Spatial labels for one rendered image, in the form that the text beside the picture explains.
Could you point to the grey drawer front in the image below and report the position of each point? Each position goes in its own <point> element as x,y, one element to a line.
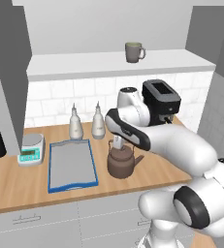
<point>110,219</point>
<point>36,224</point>

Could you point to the brown kettle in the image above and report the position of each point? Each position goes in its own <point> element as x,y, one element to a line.
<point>120,163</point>

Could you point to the white ceramic bottle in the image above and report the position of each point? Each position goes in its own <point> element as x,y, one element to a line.
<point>75,127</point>
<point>98,126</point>

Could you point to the blue rimmed grey tray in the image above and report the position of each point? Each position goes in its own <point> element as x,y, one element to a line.
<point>72,166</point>

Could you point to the grey mug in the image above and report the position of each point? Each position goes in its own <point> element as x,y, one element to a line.
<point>133,52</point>

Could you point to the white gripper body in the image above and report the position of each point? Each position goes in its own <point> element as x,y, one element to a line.
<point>118,142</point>

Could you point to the white kitchen scale teal display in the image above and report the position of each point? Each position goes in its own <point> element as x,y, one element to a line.
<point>32,150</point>

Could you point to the grey left cabinet door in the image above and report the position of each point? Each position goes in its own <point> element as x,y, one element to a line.
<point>10,64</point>

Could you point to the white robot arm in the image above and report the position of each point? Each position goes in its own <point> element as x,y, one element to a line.
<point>181,148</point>

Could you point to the grey wall cabinet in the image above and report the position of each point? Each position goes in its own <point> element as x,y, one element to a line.
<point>110,66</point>

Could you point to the black toaster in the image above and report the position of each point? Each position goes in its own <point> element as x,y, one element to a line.
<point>160,100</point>

